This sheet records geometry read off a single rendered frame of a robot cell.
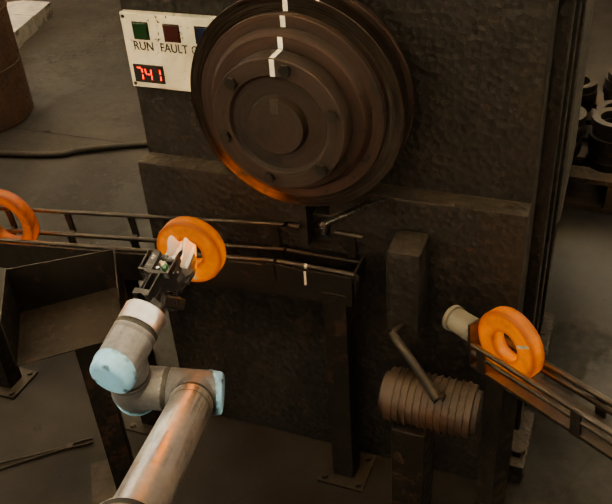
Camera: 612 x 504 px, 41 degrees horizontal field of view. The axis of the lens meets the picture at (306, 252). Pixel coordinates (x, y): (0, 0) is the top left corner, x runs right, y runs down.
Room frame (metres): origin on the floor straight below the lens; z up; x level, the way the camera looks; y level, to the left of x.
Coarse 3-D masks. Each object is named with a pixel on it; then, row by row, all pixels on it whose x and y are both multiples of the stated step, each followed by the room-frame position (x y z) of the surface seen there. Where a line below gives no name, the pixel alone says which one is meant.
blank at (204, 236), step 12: (168, 228) 1.47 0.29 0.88; (180, 228) 1.46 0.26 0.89; (192, 228) 1.45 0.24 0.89; (204, 228) 1.46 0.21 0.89; (180, 240) 1.47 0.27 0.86; (192, 240) 1.46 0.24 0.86; (204, 240) 1.44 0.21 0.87; (216, 240) 1.45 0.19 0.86; (204, 252) 1.45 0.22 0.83; (216, 252) 1.44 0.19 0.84; (204, 264) 1.45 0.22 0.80; (216, 264) 1.44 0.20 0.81; (204, 276) 1.45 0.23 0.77
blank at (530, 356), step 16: (480, 320) 1.28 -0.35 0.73; (496, 320) 1.24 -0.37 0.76; (512, 320) 1.21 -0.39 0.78; (528, 320) 1.21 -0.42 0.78; (480, 336) 1.28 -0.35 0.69; (496, 336) 1.25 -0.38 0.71; (512, 336) 1.20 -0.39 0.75; (528, 336) 1.18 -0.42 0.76; (496, 352) 1.24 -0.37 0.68; (512, 352) 1.23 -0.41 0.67; (528, 352) 1.17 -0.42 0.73; (528, 368) 1.16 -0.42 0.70
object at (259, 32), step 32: (256, 32) 1.54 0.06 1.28; (288, 32) 1.50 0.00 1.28; (320, 32) 1.49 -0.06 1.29; (224, 64) 1.55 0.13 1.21; (320, 64) 1.47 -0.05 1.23; (352, 64) 1.46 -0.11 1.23; (352, 96) 1.44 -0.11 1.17; (352, 128) 1.44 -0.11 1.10; (384, 128) 1.44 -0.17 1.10; (352, 160) 1.45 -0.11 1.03; (288, 192) 1.53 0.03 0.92; (320, 192) 1.50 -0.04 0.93
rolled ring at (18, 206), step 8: (0, 192) 1.93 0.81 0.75; (8, 192) 1.93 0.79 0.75; (0, 200) 1.91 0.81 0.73; (8, 200) 1.90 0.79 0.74; (16, 200) 1.91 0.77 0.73; (8, 208) 1.90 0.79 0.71; (16, 208) 1.89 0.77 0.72; (24, 208) 1.90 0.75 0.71; (24, 216) 1.89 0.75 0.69; (32, 216) 1.90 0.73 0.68; (24, 224) 1.89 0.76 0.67; (32, 224) 1.89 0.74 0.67; (0, 232) 1.94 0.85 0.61; (8, 232) 1.95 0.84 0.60; (24, 232) 1.89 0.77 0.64; (32, 232) 1.88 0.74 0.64
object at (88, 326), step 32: (96, 256) 1.65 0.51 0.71; (32, 288) 1.61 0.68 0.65; (64, 288) 1.63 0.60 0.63; (96, 288) 1.64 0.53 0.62; (0, 320) 1.41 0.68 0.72; (32, 320) 1.57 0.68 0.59; (64, 320) 1.55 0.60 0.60; (96, 320) 1.53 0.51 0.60; (32, 352) 1.45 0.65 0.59; (64, 352) 1.43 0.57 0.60; (96, 384) 1.51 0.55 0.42; (96, 416) 1.50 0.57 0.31; (128, 448) 1.52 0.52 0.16; (96, 480) 1.55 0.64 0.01
